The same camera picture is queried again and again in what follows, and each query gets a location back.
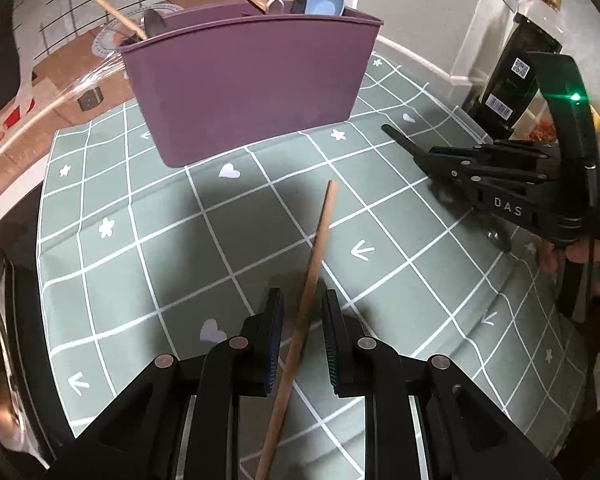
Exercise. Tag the dark soy sauce bottle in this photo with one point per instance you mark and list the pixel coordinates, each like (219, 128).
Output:
(512, 85)

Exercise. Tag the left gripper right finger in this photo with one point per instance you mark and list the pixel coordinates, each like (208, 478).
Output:
(341, 333)

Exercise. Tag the metal spoon in bin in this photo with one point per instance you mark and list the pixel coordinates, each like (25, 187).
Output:
(154, 24)

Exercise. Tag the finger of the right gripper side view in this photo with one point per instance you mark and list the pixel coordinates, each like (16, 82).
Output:
(402, 140)

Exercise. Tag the light blue spoon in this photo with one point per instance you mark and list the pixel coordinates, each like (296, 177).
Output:
(325, 7)

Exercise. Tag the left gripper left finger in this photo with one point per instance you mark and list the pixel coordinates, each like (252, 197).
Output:
(267, 342)

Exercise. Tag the green grid table mat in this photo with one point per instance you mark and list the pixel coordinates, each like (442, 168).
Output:
(136, 258)

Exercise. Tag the purple utensil organizer bin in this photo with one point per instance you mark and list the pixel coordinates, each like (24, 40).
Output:
(224, 76)

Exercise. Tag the wooden chopstick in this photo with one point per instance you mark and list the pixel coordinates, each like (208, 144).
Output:
(122, 19)
(301, 330)

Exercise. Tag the wooden chopstick in bin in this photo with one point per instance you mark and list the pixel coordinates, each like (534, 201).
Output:
(122, 19)

